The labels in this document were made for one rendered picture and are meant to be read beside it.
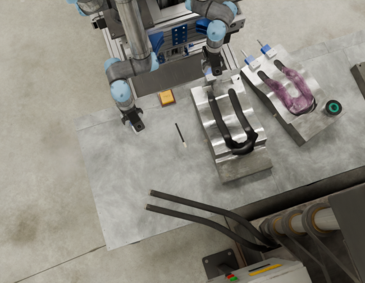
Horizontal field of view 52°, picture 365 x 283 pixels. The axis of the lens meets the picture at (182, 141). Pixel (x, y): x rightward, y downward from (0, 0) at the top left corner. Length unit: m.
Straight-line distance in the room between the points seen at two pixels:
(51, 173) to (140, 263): 0.90
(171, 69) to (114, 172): 1.07
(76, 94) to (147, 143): 1.19
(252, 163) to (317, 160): 0.34
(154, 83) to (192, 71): 0.29
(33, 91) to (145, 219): 1.61
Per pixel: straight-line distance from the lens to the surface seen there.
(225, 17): 1.67
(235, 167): 1.84
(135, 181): 1.89
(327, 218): 1.07
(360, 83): 2.18
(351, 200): 0.80
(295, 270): 1.22
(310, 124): 1.92
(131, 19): 1.45
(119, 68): 1.57
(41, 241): 2.83
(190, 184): 1.87
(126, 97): 1.52
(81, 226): 2.75
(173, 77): 2.68
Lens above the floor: 2.65
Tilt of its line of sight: 75 degrees down
